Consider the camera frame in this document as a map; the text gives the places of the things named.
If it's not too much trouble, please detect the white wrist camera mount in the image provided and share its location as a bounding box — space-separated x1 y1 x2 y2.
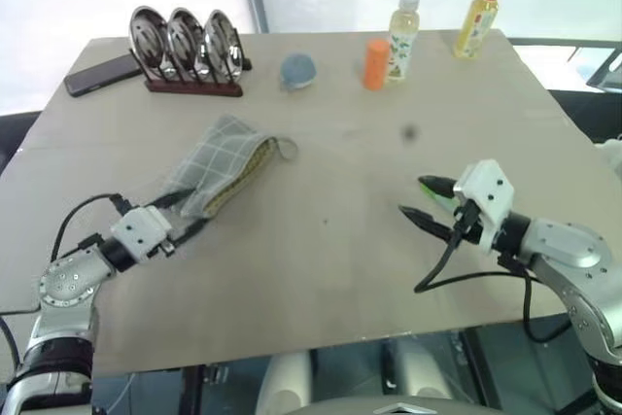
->
451 158 515 257
109 205 174 263

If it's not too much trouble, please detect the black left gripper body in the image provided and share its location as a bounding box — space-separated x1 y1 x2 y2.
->
159 220 185 256

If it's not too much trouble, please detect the grey-blue round pouch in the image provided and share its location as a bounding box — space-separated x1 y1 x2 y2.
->
279 52 319 92

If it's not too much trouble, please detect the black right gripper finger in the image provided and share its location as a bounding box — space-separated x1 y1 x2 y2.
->
418 174 458 197
397 204 458 244

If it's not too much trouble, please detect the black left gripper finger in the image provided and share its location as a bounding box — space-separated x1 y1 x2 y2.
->
172 218 211 245
153 189 198 210

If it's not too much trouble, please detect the yellow drink bottle floral label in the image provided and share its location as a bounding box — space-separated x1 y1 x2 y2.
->
386 0 422 84

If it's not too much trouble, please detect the green pen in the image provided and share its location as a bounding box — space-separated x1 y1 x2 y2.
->
418 181 461 208

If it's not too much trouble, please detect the white object at table side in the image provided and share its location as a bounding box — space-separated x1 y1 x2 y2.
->
600 132 622 169

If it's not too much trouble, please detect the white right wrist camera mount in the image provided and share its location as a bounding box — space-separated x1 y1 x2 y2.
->
451 158 515 257

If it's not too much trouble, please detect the black smartphone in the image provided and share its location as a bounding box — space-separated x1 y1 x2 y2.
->
64 53 143 98

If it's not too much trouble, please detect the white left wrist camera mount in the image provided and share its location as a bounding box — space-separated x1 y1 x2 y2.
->
109 205 174 263

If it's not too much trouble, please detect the orange cylinder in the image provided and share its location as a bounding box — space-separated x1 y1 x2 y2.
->
363 38 392 91

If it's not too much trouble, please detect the brown wooden plate rack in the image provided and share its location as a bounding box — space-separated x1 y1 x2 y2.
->
128 48 254 99

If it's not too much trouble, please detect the grey checked cloth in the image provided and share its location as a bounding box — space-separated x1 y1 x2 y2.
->
155 113 298 218

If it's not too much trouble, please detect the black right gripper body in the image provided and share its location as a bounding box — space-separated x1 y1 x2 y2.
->
449 199 488 247

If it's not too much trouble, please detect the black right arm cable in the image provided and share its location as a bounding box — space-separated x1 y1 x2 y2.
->
413 234 574 344

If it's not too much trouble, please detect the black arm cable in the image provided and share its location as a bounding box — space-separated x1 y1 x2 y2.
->
50 192 131 260
413 234 574 344

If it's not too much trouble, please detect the round steel plate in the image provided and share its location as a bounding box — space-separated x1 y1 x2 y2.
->
201 9 244 82
128 5 169 69
166 7 206 79

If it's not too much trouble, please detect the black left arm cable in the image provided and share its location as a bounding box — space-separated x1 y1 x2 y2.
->
50 192 131 260

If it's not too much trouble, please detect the grey rounded robot leg shell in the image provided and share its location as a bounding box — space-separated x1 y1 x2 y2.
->
388 336 451 400
255 350 313 415

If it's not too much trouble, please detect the yellow drink bottle green cap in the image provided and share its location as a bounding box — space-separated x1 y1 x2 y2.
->
452 0 510 60

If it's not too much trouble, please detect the silver robot torso shell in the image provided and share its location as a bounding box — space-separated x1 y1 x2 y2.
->
310 398 492 415

